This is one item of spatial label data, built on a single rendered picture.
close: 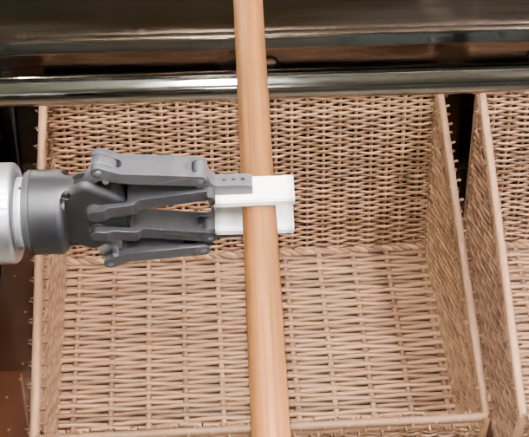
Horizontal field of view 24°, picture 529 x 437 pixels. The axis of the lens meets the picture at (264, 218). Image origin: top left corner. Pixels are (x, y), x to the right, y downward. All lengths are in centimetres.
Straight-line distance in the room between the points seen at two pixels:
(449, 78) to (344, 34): 40
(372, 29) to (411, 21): 5
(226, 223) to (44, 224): 16
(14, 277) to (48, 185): 79
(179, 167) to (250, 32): 23
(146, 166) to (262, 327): 17
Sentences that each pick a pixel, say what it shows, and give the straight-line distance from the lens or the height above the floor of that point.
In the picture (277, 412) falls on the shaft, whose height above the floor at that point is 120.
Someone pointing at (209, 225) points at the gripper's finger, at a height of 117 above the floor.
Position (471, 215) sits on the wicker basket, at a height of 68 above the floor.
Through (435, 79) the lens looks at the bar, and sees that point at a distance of 127.
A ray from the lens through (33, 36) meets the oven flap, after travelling 168.
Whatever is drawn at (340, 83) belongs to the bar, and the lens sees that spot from 126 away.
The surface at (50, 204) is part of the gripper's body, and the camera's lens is 109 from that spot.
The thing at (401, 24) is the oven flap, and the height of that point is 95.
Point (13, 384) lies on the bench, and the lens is 177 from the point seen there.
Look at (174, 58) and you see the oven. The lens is 172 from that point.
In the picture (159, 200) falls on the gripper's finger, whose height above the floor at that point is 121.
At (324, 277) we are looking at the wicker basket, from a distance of 184.
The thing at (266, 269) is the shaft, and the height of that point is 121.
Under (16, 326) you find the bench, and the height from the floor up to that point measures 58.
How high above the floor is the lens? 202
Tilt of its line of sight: 48 degrees down
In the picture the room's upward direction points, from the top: straight up
